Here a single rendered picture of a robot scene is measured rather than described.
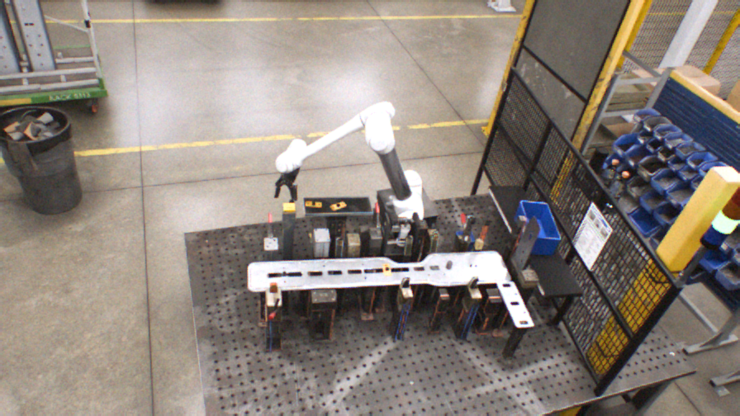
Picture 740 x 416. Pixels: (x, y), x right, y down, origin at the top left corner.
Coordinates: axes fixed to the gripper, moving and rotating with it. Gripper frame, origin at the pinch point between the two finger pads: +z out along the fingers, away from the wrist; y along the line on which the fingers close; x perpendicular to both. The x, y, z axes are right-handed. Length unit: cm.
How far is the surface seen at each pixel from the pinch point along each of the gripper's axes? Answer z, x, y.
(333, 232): -9.2, 4.7, -48.7
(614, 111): -92, -274, -73
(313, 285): 1, 36, -72
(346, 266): -5, 15, -72
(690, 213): -99, -35, -188
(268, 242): -5, 42, -40
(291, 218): -14.7, 26.6, -36.5
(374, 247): -13, -4, -72
